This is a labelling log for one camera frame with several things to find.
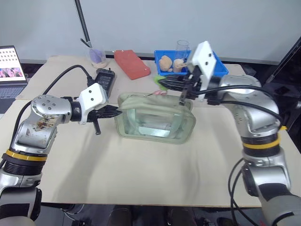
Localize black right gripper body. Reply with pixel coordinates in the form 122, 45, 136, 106
179, 67, 208, 105

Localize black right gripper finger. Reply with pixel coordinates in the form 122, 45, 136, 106
158, 79, 189, 91
164, 75, 189, 83

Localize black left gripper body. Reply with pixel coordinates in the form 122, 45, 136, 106
87, 105, 111, 136

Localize green plush keychain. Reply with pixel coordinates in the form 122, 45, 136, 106
154, 75, 168, 90

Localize green clear-sided zip pouch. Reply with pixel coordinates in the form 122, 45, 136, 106
114, 92, 197, 145

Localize cream plush toy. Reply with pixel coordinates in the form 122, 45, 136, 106
173, 58, 189, 73

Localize tan bread-like pieces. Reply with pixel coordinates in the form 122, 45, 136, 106
158, 55, 174, 72

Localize black power adapter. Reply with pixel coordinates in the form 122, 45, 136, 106
95, 67, 116, 97

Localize clear tall glass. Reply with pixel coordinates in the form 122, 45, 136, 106
175, 40, 190, 65

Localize blue plastic tray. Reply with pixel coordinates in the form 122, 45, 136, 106
154, 49, 229, 77

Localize red rectangular block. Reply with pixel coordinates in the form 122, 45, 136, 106
114, 49, 151, 81

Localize clear beaker with purple filling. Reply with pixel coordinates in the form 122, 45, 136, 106
88, 43, 109, 69

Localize large beige table mat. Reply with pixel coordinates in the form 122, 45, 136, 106
0, 100, 298, 209

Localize narrow beige table mat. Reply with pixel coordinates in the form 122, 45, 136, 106
16, 55, 247, 102

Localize black flexible pole with clip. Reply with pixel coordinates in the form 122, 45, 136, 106
74, 0, 93, 48

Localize black tripod stand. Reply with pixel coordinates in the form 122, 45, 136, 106
265, 35, 301, 132

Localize dark rounded shape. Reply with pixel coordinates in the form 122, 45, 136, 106
60, 203, 93, 226
110, 204, 133, 226
167, 207, 196, 226

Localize open laptop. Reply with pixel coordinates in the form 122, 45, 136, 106
0, 45, 29, 114

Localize red white zipper cord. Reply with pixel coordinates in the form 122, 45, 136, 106
146, 90, 168, 97

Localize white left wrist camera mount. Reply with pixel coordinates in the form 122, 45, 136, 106
78, 82, 109, 125

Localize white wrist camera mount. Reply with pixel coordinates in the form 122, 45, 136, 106
187, 40, 217, 89
78, 82, 109, 125

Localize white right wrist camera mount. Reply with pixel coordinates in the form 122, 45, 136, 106
187, 40, 217, 89

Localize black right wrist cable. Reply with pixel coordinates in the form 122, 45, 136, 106
196, 86, 284, 129

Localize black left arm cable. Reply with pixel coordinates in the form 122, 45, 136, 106
0, 65, 96, 165

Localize black right elbow cable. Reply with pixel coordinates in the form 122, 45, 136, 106
229, 157, 268, 226

